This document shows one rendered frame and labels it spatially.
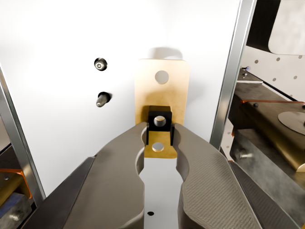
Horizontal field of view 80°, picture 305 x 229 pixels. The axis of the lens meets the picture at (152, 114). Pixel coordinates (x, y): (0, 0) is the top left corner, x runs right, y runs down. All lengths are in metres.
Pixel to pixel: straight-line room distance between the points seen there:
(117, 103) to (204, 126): 0.09
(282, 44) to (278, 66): 0.34
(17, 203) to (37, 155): 0.10
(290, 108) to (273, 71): 0.28
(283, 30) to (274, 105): 0.11
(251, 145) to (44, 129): 0.21
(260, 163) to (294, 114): 0.09
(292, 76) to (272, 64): 0.07
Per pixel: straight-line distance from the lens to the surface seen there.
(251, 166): 0.21
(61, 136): 0.21
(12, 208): 0.33
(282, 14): 0.20
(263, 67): 0.53
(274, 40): 0.20
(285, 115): 0.25
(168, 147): 0.16
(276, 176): 0.19
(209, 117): 0.18
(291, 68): 0.57
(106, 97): 0.17
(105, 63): 0.17
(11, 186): 0.34
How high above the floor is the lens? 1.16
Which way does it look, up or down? 63 degrees down
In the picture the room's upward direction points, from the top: 177 degrees counter-clockwise
